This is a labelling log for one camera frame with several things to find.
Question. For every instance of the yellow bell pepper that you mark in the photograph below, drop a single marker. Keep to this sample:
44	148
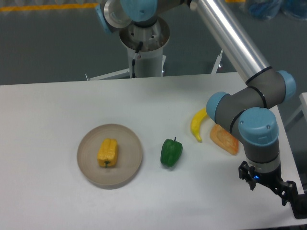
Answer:
107	155

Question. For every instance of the green bell pepper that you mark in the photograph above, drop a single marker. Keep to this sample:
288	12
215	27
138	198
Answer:
170	152

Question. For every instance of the beige round plate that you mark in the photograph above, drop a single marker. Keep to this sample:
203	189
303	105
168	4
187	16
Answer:
130	155

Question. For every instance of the orange toast slice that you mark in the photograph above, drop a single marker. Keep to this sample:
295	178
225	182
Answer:
224	139

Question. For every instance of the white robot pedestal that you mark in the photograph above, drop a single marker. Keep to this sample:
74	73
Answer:
141	50

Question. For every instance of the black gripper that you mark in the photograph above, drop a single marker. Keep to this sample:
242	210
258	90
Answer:
287	191

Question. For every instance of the silver and grey robot arm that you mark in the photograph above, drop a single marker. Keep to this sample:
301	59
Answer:
246	114

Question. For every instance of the yellow chili pepper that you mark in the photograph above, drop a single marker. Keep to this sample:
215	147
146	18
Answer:
196	122

